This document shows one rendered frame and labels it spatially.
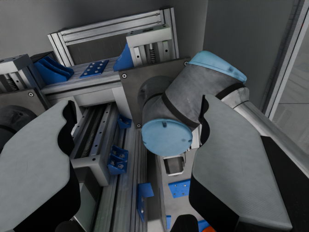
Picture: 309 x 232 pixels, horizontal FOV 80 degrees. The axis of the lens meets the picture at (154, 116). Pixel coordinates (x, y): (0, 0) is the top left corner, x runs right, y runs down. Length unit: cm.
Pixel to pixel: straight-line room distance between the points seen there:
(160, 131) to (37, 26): 153
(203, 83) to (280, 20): 49
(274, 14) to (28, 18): 158
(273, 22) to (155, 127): 60
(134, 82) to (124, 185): 30
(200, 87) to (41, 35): 156
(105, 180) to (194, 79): 35
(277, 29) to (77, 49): 119
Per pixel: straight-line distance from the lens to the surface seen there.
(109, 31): 139
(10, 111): 74
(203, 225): 360
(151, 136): 41
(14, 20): 187
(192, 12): 163
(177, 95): 40
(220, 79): 38
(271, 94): 80
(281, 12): 82
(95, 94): 74
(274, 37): 82
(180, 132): 41
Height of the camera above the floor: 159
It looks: 57 degrees down
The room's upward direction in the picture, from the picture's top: 175 degrees clockwise
